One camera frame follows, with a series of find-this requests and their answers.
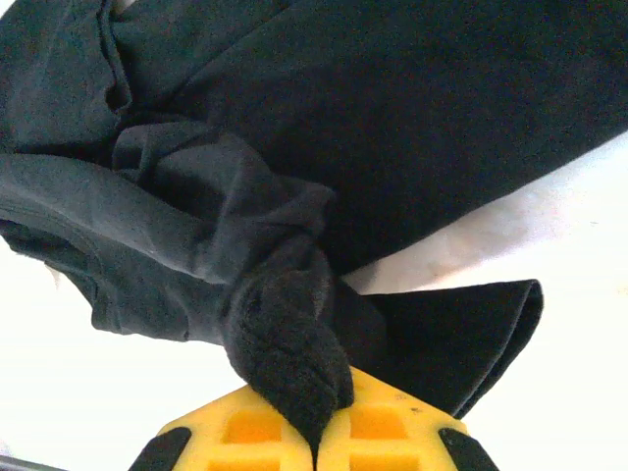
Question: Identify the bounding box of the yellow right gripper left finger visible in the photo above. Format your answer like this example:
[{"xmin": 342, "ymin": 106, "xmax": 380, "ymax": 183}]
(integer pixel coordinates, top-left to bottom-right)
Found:
[{"xmin": 128, "ymin": 385, "xmax": 316, "ymax": 471}]

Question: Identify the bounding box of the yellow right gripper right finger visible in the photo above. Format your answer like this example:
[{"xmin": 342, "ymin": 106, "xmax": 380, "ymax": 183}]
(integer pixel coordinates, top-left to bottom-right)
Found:
[{"xmin": 317, "ymin": 366, "xmax": 497, "ymax": 471}]

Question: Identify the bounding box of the black t-shirt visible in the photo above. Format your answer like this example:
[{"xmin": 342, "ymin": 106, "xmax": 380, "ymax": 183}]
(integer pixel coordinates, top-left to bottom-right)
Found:
[{"xmin": 0, "ymin": 0, "xmax": 628, "ymax": 455}]

